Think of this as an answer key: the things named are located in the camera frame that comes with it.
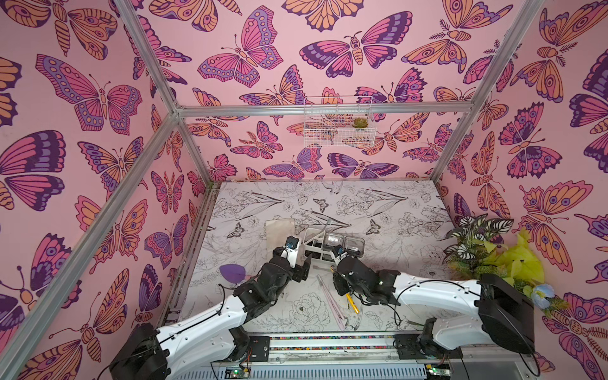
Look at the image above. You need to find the clear left plastic cup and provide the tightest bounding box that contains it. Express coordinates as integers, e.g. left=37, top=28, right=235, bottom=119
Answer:
left=322, top=233, right=345, bottom=252

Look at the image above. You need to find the purple silicone object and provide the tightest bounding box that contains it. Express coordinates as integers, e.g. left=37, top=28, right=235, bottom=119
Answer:
left=219, top=264, right=247, bottom=284

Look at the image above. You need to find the pink toothbrush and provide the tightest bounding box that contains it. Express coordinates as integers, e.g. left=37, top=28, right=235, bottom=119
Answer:
left=316, top=275, right=348, bottom=332

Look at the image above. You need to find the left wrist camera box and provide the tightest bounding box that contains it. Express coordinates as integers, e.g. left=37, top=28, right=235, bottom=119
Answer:
left=282, top=236, right=300, bottom=269

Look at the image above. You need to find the white wire wall basket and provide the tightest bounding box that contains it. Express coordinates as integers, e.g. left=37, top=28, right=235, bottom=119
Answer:
left=301, top=102, right=377, bottom=150

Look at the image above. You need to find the clear plastic cup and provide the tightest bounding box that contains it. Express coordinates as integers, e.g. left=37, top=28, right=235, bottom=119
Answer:
left=343, top=236, right=365, bottom=257
left=322, top=233, right=345, bottom=252

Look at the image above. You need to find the small green succulent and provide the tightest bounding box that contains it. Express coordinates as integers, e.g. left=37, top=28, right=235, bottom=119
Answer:
left=351, top=117, right=369, bottom=129

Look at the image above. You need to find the aluminium frame corner post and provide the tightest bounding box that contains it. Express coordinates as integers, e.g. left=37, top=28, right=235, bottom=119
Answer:
left=430, top=0, right=544, bottom=184

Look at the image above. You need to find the artificial potted plant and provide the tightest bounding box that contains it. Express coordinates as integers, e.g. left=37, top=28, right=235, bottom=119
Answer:
left=444, top=215, right=569, bottom=317

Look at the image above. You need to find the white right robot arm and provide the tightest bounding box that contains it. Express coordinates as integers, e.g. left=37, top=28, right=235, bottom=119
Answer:
left=334, top=255, right=535, bottom=355

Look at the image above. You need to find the clear right plastic cup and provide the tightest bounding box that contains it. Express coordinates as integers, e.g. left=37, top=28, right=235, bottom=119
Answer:
left=343, top=236, right=365, bottom=257

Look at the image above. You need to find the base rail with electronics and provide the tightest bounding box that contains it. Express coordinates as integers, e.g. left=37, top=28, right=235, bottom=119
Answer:
left=183, top=332, right=464, bottom=379

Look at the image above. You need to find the beige cloth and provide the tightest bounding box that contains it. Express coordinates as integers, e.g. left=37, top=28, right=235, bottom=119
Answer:
left=265, top=218, right=298, bottom=251

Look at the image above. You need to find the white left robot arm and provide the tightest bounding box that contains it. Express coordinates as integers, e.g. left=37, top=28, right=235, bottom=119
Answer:
left=109, top=256, right=310, bottom=379

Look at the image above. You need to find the yellow toothbrush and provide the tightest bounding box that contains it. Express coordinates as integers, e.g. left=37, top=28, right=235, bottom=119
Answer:
left=345, top=292, right=360, bottom=315

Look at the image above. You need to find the cream toothbrush holder caddy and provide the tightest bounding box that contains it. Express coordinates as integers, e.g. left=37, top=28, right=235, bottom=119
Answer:
left=303, top=228, right=365, bottom=265

